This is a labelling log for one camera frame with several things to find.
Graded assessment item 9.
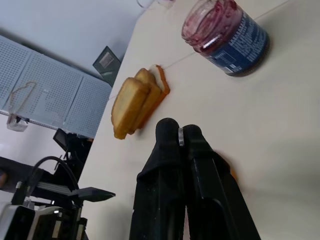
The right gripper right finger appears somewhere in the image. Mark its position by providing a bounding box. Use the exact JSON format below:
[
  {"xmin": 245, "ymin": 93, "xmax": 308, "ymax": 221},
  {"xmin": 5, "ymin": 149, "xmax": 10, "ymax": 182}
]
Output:
[{"xmin": 182, "ymin": 124, "xmax": 262, "ymax": 240}]

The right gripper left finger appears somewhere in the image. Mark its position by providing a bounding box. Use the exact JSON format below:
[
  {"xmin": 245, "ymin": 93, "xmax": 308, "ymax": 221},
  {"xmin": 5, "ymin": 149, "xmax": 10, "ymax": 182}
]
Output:
[{"xmin": 128, "ymin": 117, "xmax": 188, "ymax": 240}]

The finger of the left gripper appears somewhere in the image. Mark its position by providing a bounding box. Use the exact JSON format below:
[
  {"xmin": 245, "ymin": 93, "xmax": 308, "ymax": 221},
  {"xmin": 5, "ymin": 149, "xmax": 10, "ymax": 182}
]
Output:
[{"xmin": 68, "ymin": 186, "xmax": 116, "ymax": 203}]

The toy bread slice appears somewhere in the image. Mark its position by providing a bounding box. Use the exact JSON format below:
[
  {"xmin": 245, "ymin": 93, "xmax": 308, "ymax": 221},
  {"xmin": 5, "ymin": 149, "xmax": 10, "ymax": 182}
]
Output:
[{"xmin": 111, "ymin": 77, "xmax": 151, "ymax": 140}]

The plain bread slice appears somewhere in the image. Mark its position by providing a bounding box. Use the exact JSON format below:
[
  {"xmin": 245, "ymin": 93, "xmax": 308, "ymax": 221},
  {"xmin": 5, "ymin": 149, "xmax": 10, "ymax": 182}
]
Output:
[
  {"xmin": 129, "ymin": 67, "xmax": 162, "ymax": 136},
  {"xmin": 149, "ymin": 64, "xmax": 167, "ymax": 92},
  {"xmin": 138, "ymin": 72, "xmax": 171, "ymax": 130}
]

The open blue-label jam jar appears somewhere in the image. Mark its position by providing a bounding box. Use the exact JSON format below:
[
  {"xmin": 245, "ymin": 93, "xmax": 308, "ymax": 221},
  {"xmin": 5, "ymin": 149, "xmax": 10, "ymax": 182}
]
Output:
[{"xmin": 181, "ymin": 0, "xmax": 271, "ymax": 78}]

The black monitor on stand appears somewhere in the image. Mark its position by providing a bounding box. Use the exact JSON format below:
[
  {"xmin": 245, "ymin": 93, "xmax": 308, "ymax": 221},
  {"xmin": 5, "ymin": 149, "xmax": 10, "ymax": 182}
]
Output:
[{"xmin": 52, "ymin": 128, "xmax": 96, "ymax": 166}]

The white perforated panel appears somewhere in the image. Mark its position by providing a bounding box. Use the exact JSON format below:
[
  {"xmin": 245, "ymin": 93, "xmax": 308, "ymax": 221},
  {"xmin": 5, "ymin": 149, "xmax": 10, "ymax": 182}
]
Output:
[{"xmin": 0, "ymin": 34, "xmax": 112, "ymax": 138}]

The clear acrylic stand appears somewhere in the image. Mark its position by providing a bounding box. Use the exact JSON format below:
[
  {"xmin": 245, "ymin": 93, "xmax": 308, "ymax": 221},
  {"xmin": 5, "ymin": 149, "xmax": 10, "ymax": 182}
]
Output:
[{"xmin": 6, "ymin": 79, "xmax": 38, "ymax": 132}]

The dark laptop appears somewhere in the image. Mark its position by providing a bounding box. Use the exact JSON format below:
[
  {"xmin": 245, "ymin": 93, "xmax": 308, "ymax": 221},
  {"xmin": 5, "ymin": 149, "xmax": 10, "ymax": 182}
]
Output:
[{"xmin": 92, "ymin": 45, "xmax": 124, "ymax": 87}]

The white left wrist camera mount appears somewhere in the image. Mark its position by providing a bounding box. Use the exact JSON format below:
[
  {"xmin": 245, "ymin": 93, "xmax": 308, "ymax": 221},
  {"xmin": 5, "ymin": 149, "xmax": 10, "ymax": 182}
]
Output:
[{"xmin": 0, "ymin": 202, "xmax": 36, "ymax": 240}]

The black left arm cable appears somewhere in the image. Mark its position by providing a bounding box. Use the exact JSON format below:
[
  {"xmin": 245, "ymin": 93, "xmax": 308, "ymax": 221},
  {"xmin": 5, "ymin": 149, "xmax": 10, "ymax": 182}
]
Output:
[{"xmin": 14, "ymin": 156, "xmax": 81, "ymax": 201}]

